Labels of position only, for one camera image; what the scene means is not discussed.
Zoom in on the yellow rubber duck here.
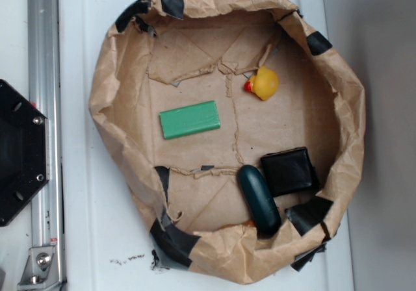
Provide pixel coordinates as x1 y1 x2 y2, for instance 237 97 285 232
244 66 279 101

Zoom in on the green rectangular block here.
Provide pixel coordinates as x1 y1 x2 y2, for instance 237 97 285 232
159 101 221 140

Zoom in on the brown paper bag bin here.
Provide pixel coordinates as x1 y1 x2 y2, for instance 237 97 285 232
89 0 365 284

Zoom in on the black square pouch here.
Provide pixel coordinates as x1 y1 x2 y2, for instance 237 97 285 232
260 147 320 197

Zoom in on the dark teal oval case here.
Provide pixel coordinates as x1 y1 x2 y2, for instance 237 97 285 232
237 165 281 235

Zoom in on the orange object under bag fold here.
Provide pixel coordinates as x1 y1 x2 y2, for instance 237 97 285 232
241 219 256 227

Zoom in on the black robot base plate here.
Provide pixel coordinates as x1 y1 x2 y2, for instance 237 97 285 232
1 80 49 227

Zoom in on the metal corner bracket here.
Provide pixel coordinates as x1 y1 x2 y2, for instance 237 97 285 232
17 246 60 290

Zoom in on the aluminium extrusion rail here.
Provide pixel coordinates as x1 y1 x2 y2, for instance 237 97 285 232
28 0 67 290

